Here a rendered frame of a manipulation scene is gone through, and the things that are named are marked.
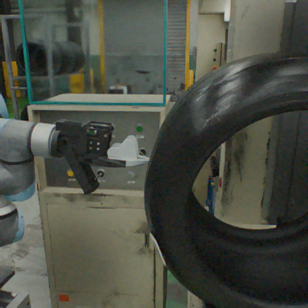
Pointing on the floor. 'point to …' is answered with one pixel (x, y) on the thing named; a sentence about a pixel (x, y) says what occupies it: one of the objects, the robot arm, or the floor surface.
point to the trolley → (12, 69)
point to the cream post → (256, 17)
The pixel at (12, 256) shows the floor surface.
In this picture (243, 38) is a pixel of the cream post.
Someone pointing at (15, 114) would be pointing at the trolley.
